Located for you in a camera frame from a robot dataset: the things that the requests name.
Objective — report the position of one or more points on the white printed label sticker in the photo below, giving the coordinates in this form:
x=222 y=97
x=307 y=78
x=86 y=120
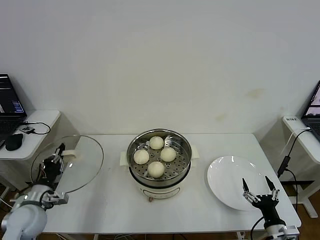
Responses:
x=290 y=119

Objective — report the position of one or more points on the white side desk with label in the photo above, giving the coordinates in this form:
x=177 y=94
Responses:
x=307 y=147

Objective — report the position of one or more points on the black laptop with picture screen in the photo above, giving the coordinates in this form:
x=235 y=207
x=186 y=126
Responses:
x=312 y=115

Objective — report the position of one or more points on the white steamed baozi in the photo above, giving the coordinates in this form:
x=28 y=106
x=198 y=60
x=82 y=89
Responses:
x=155 y=169
x=156 y=142
x=168 y=154
x=141 y=157

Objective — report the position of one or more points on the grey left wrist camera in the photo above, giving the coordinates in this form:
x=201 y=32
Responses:
x=58 y=197

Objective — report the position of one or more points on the white side desk with mouse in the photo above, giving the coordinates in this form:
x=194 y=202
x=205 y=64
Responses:
x=32 y=145

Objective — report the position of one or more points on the cream electric cooker pot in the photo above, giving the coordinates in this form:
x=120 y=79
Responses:
x=160 y=192

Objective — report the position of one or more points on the stainless steel steamer basket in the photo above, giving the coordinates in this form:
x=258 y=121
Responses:
x=182 y=162

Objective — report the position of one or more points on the small black usb hub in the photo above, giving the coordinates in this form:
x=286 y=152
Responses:
x=27 y=130

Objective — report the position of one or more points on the black computer mouse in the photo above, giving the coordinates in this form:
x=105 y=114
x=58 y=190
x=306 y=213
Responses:
x=13 y=142

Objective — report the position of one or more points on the black laptop with code screen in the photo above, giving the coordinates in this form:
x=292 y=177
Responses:
x=7 y=100

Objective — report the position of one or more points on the round glass pot lid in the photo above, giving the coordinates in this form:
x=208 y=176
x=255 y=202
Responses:
x=82 y=162

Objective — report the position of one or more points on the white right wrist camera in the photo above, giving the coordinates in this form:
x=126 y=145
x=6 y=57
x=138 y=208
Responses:
x=290 y=230

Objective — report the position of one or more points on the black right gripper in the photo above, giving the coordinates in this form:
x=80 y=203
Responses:
x=268 y=210

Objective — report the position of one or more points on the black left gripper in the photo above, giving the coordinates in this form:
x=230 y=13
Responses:
x=51 y=171

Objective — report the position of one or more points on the white round plate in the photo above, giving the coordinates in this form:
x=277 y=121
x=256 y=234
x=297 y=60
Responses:
x=225 y=180

